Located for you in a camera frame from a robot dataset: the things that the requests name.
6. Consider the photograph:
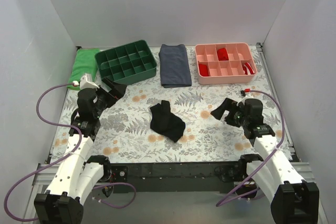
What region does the black underwear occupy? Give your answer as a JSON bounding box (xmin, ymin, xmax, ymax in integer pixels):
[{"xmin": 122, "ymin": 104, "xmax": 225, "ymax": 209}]
[{"xmin": 150, "ymin": 100, "xmax": 186, "ymax": 143}]

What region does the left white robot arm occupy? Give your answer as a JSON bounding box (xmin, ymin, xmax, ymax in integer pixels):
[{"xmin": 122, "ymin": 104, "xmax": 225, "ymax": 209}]
[{"xmin": 34, "ymin": 77, "xmax": 127, "ymax": 223}]

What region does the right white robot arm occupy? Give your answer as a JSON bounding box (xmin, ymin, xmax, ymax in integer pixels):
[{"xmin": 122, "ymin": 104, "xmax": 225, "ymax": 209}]
[{"xmin": 211, "ymin": 98, "xmax": 319, "ymax": 223}]

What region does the red white striped underwear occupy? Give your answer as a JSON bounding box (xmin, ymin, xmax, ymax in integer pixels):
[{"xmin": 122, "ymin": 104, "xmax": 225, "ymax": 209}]
[{"xmin": 242, "ymin": 62, "xmax": 256, "ymax": 76}]

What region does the rolled red underwear left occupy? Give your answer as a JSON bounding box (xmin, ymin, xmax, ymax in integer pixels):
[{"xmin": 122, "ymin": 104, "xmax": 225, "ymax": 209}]
[{"xmin": 198, "ymin": 63, "xmax": 209, "ymax": 77}]

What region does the rolled red underwear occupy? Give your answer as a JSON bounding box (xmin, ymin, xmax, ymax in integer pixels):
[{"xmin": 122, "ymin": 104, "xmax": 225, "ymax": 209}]
[
  {"xmin": 217, "ymin": 48, "xmax": 229, "ymax": 61},
  {"xmin": 198, "ymin": 63, "xmax": 209, "ymax": 77}
]

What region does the rolled red underwear top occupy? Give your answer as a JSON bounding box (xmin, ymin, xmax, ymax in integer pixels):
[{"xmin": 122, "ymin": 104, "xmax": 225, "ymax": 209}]
[{"xmin": 217, "ymin": 48, "xmax": 229, "ymax": 61}]

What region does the green divided organizer tray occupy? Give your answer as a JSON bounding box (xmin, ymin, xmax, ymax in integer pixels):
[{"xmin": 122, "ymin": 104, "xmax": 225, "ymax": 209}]
[{"xmin": 95, "ymin": 40, "xmax": 157, "ymax": 85}]

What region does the folded green towel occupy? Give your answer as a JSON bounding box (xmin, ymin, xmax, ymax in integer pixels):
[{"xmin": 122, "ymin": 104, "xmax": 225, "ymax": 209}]
[{"xmin": 67, "ymin": 48, "xmax": 100, "ymax": 90}]

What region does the pink divided organizer tray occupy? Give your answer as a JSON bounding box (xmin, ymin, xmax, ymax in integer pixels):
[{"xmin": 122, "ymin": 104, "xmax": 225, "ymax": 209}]
[{"xmin": 195, "ymin": 42, "xmax": 258, "ymax": 85}]

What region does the floral patterned table mat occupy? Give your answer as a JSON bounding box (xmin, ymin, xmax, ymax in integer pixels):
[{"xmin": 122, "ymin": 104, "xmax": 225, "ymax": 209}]
[{"xmin": 50, "ymin": 45, "xmax": 292, "ymax": 163}]

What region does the folded grey-blue towel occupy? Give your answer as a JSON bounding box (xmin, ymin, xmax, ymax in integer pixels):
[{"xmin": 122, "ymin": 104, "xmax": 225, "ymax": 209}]
[{"xmin": 159, "ymin": 44, "xmax": 192, "ymax": 88}]

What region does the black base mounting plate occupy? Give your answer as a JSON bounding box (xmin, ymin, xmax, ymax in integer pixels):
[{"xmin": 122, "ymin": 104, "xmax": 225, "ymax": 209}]
[{"xmin": 111, "ymin": 161, "xmax": 246, "ymax": 193}]

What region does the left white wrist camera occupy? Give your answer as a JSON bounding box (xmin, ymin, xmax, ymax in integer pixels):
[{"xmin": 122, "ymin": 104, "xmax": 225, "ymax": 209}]
[{"xmin": 71, "ymin": 73, "xmax": 99, "ymax": 90}]

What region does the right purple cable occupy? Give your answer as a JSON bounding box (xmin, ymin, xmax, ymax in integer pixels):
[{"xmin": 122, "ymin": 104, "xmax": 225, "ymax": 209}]
[{"xmin": 216, "ymin": 89, "xmax": 286, "ymax": 207}]

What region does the purple cable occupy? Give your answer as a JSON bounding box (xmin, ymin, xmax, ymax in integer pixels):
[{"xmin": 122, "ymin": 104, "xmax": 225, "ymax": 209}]
[
  {"xmin": 216, "ymin": 89, "xmax": 286, "ymax": 207},
  {"xmin": 3, "ymin": 83, "xmax": 137, "ymax": 221}
]

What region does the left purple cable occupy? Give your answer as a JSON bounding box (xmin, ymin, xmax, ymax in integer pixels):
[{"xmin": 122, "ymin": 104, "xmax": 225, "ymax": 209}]
[{"xmin": 3, "ymin": 83, "xmax": 137, "ymax": 221}]

